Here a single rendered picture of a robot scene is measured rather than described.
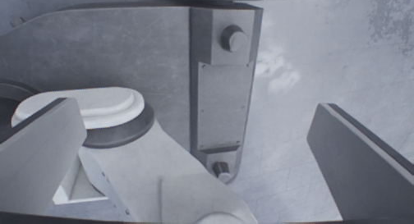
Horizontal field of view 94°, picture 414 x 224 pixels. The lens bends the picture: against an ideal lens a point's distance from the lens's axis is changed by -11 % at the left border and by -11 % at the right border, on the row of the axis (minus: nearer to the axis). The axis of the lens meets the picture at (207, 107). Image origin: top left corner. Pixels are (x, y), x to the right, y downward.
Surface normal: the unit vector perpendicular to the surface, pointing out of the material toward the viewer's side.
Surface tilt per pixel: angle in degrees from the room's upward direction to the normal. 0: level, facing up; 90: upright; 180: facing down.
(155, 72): 0
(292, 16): 0
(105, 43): 0
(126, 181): 90
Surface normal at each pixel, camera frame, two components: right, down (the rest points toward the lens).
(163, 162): 0.03, -0.86
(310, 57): 0.21, 0.51
